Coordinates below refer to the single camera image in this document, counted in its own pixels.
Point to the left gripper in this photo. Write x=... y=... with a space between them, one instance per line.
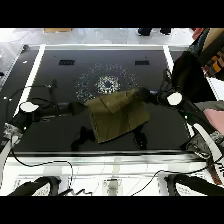
x=77 y=108

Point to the olive green garment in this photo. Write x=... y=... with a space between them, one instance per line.
x=118 y=115

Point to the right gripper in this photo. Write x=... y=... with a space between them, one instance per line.
x=144 y=95

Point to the person's legs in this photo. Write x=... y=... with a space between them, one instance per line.
x=146 y=31

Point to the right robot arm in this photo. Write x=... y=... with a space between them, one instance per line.
x=200 y=131

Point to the grey garment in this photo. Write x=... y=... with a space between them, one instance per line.
x=203 y=143

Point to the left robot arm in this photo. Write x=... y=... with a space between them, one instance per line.
x=29 y=113

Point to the heap of clothes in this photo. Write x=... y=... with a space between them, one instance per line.
x=211 y=50

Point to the silver frame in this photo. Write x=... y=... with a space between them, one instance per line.
x=113 y=173

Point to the pink garment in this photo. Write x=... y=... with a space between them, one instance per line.
x=215 y=120

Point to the black garment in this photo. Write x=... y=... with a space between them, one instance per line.
x=188 y=76

